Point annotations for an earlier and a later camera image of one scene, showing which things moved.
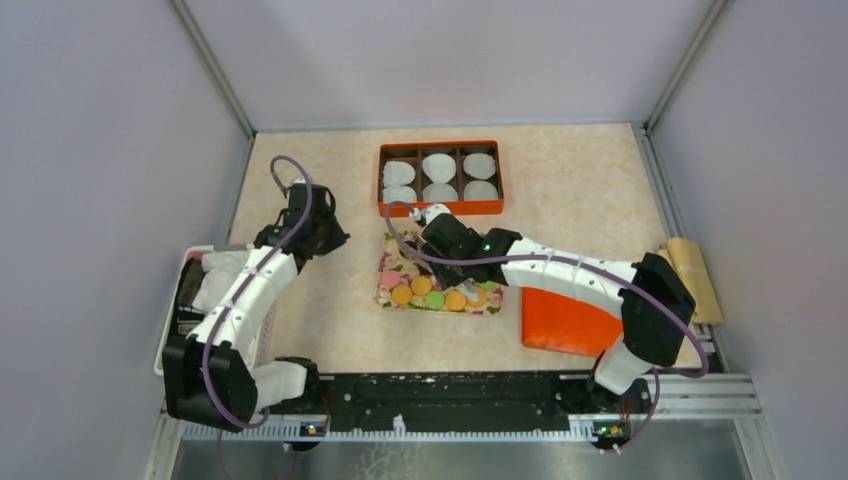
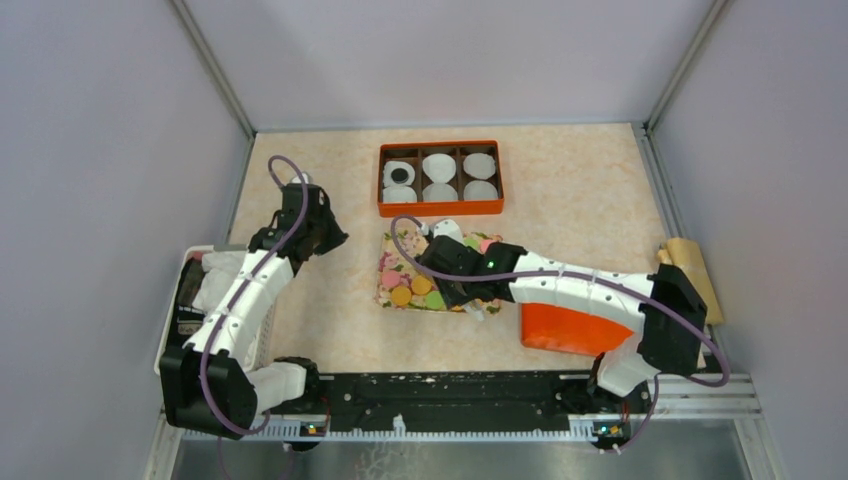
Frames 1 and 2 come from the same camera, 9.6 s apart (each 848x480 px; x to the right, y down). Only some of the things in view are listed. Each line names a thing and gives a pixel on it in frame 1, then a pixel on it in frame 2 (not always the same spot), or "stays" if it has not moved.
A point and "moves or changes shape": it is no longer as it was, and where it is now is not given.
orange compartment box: (463, 176) stays
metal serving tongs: (471, 289) moves or changes shape
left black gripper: (337, 237) stays
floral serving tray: (405, 281) stays
